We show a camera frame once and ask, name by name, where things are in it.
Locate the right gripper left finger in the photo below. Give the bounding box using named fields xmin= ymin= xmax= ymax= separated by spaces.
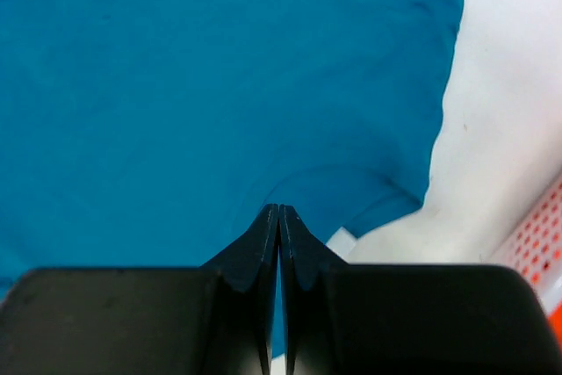
xmin=1 ymin=205 xmax=279 ymax=374

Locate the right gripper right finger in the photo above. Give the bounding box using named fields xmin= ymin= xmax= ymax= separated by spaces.
xmin=278 ymin=206 xmax=561 ymax=374

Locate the blue t shirt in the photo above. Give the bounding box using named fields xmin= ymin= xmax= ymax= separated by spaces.
xmin=0 ymin=0 xmax=465 ymax=358

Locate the white plastic basket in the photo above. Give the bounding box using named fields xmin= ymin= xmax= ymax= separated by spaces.
xmin=490 ymin=178 xmax=562 ymax=315

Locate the orange t shirt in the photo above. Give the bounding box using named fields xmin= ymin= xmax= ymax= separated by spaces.
xmin=529 ymin=216 xmax=561 ymax=343

